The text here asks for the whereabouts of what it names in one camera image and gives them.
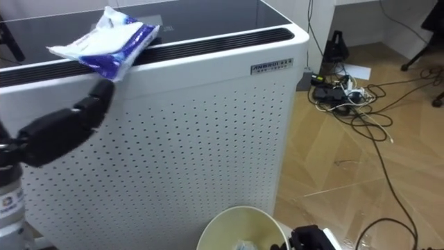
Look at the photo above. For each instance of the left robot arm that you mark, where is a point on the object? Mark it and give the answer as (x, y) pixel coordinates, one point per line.
(9, 205)

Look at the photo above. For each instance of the black office chair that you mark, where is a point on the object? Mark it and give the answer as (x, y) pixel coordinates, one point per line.
(431, 24)

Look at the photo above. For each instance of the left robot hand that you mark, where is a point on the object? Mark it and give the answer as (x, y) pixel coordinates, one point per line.
(59, 133)

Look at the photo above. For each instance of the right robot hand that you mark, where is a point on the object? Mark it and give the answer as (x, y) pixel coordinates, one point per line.
(308, 239)

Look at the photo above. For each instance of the black power adapter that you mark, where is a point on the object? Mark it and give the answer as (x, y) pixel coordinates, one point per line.
(327, 93)

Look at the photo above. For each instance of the cream round waste bin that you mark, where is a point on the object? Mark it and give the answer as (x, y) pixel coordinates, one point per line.
(239, 225)

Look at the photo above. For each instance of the black slanted bar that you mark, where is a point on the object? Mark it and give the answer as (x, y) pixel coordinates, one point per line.
(10, 40)

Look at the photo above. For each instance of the white power strip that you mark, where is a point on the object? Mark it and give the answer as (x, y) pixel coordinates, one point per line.
(354, 91)

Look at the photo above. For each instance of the grey box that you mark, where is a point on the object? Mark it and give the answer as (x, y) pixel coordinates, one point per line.
(305, 80)

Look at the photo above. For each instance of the white and blue tissue pack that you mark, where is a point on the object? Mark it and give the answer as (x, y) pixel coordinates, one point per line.
(107, 43)

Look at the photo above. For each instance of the black triangular stand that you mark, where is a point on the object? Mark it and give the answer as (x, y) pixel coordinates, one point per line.
(335, 48)

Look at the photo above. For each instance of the white paper sheet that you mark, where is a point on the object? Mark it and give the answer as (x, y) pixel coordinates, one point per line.
(357, 71)

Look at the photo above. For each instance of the white perforated appliance black top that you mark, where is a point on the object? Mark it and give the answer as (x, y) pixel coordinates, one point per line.
(194, 139)

